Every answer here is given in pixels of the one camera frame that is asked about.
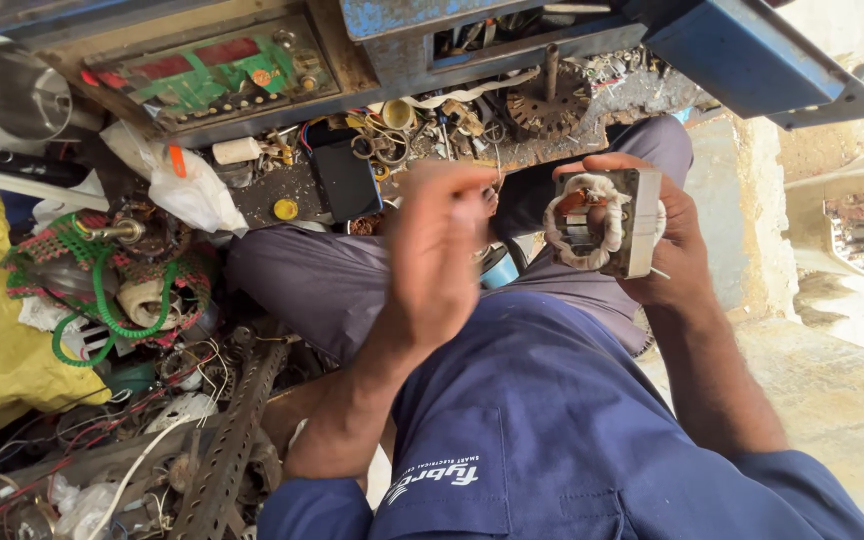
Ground person's right hand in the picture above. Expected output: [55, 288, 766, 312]
[552, 152, 715, 309]

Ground person's left hand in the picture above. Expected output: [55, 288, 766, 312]
[383, 159, 504, 361]

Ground motor stator with white winding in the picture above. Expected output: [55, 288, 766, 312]
[543, 168, 672, 282]

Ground rusty motor rotor with shaft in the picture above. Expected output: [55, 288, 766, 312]
[505, 42, 593, 141]

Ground heap of metal rings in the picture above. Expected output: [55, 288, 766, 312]
[348, 127, 412, 170]

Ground blue and white tape roll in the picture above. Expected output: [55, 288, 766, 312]
[479, 246, 521, 291]

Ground white cloth strip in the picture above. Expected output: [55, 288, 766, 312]
[400, 66, 543, 111]

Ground heap of screws and nuts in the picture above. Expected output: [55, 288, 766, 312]
[578, 46, 669, 87]

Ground black phone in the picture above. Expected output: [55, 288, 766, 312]
[304, 123, 386, 224]

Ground grey trousers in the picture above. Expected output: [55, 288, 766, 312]
[223, 114, 696, 367]

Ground blue metal workbench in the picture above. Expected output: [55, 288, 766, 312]
[340, 0, 864, 132]

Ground white cylindrical capacitor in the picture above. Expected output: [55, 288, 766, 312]
[211, 136, 264, 167]

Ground blue work shirt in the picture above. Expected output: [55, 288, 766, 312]
[255, 288, 864, 540]

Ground white plastic bag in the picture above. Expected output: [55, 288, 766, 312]
[99, 120, 250, 235]

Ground beige plastic chair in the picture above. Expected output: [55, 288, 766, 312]
[780, 146, 864, 288]

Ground green and red circuit panel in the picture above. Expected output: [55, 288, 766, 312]
[78, 31, 343, 138]

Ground green and pink woven basket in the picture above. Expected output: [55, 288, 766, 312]
[0, 212, 214, 354]

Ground motor with brass shaft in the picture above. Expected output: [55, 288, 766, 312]
[74, 196, 195, 261]

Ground stator wrapped in white tape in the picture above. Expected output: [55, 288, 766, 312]
[115, 277, 184, 332]

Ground perforated metal angle bar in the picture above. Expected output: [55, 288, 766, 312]
[168, 339, 288, 540]

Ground black long tool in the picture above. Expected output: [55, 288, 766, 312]
[0, 141, 93, 189]

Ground steel pot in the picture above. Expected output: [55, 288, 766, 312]
[0, 41, 75, 141]

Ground copper wire coil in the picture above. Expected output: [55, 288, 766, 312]
[347, 212, 392, 237]

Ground green coiled cable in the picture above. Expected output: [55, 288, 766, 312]
[51, 216, 180, 369]

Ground white cable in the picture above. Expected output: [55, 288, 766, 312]
[83, 414, 193, 540]

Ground heap of scrap wires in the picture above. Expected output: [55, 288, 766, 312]
[0, 337, 283, 540]

